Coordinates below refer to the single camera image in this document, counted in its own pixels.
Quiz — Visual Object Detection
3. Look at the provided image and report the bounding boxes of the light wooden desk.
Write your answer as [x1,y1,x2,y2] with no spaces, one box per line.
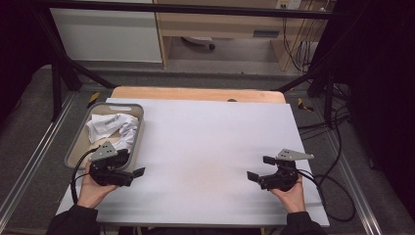
[153,0,331,71]

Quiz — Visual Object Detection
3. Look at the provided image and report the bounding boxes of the white crumpled cloth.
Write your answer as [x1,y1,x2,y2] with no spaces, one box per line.
[85,113,140,154]

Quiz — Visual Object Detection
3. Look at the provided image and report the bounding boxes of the person's right hand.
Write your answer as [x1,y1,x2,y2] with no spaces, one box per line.
[269,175,307,214]

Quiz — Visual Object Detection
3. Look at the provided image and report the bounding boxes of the black metal frame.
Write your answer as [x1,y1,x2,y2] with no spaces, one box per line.
[30,0,347,124]

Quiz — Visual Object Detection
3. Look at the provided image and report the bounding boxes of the aluminium floor rail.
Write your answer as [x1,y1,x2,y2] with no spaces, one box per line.
[0,92,78,227]
[321,128,386,235]

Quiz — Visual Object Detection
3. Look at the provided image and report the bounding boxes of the wooden table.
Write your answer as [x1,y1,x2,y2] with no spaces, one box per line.
[110,85,288,105]

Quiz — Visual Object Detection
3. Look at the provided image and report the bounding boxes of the hanging black desk cables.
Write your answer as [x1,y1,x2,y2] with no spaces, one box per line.
[281,9,323,74]

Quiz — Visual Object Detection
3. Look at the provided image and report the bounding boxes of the office chair base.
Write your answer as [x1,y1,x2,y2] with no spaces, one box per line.
[180,35,217,52]

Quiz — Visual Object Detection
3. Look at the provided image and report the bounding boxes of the white cabinet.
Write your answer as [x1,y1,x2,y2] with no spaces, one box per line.
[50,7,163,64]

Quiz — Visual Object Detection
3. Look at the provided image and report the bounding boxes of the grey plastic basket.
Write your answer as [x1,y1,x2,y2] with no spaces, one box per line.
[64,102,145,173]

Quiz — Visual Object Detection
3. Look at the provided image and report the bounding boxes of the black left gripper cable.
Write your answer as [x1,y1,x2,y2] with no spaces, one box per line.
[69,147,100,206]

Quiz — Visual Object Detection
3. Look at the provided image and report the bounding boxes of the black curtain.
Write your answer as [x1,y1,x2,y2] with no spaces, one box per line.
[0,0,53,123]
[309,0,415,214]

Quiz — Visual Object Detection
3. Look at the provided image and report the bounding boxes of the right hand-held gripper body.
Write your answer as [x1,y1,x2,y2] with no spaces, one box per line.
[258,148,316,193]

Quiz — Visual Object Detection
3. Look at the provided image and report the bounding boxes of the white wall power outlet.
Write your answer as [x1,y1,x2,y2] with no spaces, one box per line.
[275,0,303,11]

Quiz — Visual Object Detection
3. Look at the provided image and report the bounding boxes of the person's left hand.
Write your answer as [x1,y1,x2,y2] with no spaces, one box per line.
[76,161,118,211]

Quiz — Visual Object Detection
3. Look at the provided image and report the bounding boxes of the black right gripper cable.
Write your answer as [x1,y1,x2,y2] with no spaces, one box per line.
[295,167,357,224]

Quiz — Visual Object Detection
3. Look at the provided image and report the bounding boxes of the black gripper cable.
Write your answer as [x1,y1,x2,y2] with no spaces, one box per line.
[69,147,100,206]
[295,167,357,224]

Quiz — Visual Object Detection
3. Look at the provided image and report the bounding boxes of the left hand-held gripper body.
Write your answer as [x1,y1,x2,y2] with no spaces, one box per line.
[89,140,134,188]

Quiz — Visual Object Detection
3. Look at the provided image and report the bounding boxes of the black floor cables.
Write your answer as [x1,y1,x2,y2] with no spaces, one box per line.
[297,82,353,179]

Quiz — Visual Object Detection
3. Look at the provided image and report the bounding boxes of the yellow black clamp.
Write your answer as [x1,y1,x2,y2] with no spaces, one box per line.
[86,91,102,110]
[296,97,315,114]

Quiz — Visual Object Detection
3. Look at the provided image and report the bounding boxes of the white table mat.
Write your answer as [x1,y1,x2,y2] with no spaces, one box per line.
[56,97,331,228]

